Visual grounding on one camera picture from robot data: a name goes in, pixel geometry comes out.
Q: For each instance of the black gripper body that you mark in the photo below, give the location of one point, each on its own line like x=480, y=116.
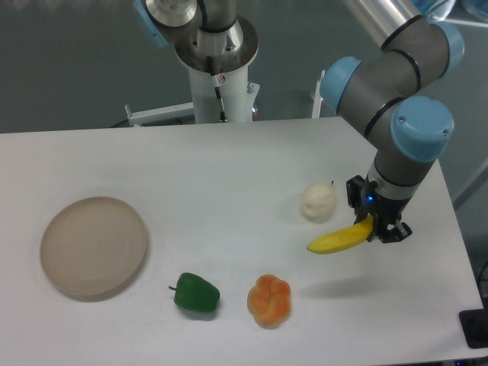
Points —
x=385, y=211

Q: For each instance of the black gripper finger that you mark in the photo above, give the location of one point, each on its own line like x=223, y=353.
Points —
x=353, y=189
x=397, y=233

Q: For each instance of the yellow toy banana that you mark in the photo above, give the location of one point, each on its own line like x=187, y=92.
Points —
x=343, y=239

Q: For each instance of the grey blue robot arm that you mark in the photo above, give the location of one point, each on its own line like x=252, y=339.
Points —
x=380, y=100

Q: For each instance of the white toy pear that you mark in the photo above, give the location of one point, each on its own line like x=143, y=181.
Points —
x=317, y=201

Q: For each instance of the black device at edge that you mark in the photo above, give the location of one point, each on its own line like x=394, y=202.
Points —
x=474, y=326

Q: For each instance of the orange knotted bread roll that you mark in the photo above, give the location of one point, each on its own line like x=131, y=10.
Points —
x=269, y=301

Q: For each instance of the green toy bell pepper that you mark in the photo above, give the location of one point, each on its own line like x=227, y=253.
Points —
x=194, y=293

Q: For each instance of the beige round plate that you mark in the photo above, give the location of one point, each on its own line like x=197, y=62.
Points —
x=94, y=248

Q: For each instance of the white bracket right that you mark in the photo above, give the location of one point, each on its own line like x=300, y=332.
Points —
x=317, y=98

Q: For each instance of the white bracket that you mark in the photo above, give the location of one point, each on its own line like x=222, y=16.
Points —
x=151, y=116
x=317, y=98

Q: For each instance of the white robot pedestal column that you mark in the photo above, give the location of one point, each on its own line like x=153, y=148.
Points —
x=218, y=71

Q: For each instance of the white bracket left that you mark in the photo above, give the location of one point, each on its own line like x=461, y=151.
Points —
x=151, y=116

